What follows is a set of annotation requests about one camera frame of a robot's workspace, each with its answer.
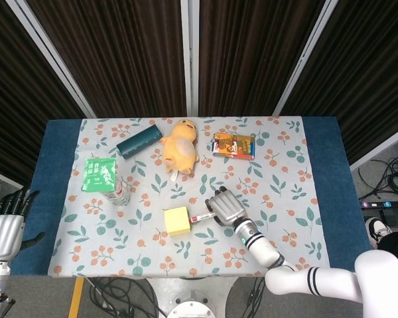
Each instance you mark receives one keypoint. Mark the yellow floor tape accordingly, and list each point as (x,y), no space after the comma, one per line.
(76,298)

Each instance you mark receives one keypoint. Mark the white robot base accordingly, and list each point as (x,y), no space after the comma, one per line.
(192,298)

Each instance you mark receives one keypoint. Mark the clear plastic water bottle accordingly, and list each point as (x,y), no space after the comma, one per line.
(121,197)

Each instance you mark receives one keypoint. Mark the dark pleated partition screen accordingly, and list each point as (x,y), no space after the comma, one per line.
(20,99)
(252,49)
(361,83)
(119,49)

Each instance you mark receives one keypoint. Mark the black trouser leg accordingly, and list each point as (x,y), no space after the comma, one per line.
(396,246)

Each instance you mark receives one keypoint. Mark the floral fruit print tablecloth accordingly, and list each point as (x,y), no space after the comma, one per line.
(219,172)

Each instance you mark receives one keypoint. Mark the white black sneaker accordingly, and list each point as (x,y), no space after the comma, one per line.
(376,230)

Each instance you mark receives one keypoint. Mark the green tea packet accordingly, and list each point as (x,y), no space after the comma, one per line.
(97,174)

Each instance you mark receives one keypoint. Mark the blue felt table cover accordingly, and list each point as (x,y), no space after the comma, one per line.
(331,185)

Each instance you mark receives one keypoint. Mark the colourful snack packet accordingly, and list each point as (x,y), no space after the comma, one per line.
(233,145)

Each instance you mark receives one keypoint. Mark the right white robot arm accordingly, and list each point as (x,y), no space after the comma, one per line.
(262,245)

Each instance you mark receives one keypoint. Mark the white marker pen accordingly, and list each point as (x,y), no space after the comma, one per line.
(200,217)

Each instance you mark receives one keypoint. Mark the dark green cylinder tube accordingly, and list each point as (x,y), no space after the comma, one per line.
(139,142)

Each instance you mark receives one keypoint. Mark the yellow cube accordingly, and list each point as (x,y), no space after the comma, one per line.
(176,222)

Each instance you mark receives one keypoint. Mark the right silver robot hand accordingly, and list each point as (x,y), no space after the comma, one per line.
(227,207)

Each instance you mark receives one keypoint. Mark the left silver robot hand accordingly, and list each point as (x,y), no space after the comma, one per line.
(3,235)

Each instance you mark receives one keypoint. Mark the yellow plush toy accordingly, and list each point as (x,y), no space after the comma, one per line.
(179,149)

